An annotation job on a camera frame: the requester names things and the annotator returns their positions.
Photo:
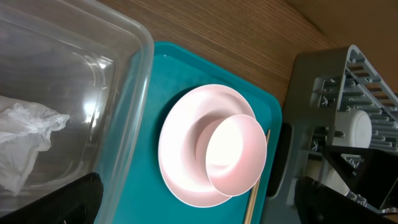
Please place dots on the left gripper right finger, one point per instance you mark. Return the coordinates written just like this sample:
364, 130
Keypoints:
319, 204

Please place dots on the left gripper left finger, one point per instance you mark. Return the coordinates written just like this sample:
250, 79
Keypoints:
77, 202

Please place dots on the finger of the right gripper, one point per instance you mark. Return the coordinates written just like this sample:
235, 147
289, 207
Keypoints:
372, 173

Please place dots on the grey bowl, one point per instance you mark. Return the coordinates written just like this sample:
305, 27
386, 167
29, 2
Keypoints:
356, 126

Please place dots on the wooden chopstick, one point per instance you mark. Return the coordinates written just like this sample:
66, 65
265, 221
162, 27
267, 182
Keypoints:
251, 202

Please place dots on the grey dish rack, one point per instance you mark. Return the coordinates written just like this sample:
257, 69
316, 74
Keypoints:
323, 84

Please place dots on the white napkin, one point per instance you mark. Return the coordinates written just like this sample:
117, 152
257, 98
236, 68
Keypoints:
25, 131

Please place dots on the small pink plate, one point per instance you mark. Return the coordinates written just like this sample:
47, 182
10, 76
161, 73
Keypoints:
231, 154

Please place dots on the cream cup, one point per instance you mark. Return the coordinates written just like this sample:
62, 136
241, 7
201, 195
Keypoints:
332, 178

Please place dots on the large pink plate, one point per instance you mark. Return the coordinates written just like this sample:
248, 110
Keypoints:
187, 119

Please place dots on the clear plastic bin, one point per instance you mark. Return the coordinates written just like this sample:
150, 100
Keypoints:
86, 60

